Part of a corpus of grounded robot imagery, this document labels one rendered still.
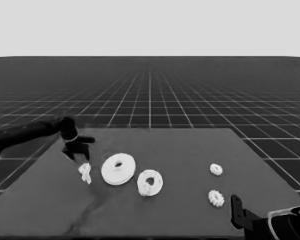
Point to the small white gear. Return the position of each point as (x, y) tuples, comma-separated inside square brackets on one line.
[(219, 199), (218, 170)]

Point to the large thick white disc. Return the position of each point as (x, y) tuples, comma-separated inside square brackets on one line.
[(111, 173)]

